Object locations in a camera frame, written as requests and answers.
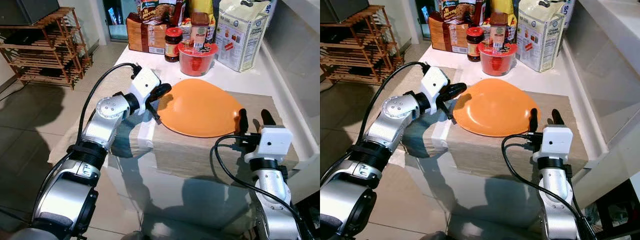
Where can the orange plate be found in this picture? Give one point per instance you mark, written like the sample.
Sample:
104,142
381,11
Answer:
200,107
492,107

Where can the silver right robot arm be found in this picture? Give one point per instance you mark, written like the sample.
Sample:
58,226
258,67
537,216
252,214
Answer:
272,192
556,195

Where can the dark jar with red lid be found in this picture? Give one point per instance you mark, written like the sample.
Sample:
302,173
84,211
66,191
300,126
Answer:
173,47
475,47

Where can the red plastic bowl with lid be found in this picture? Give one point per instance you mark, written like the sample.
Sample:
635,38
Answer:
497,62
197,62

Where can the beige woven table cloth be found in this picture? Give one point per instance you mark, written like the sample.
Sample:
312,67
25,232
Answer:
200,152

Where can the orange cardboard food box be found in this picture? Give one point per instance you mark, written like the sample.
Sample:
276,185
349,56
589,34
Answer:
142,37
445,35

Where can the spice bottle with brown cap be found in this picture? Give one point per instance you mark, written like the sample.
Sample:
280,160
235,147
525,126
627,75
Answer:
199,32
498,32

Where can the printed snack bag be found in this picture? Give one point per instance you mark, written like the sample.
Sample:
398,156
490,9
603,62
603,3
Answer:
455,11
152,12

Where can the dark red packet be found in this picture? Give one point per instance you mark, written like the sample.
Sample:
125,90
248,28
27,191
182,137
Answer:
480,10
180,10

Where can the yellow food bag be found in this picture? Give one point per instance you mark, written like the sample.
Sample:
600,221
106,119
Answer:
202,5
502,5

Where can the wooden slatted rack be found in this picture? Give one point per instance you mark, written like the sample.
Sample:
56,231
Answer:
50,47
360,47

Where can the black box appliance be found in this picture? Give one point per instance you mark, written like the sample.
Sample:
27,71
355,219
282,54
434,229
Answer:
340,9
25,10

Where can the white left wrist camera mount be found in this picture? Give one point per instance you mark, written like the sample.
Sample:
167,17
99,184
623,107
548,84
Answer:
145,82
434,80

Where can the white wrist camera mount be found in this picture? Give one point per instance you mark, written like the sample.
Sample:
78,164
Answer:
270,142
145,82
555,142
434,80

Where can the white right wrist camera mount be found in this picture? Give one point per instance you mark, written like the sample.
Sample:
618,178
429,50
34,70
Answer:
555,142
270,142

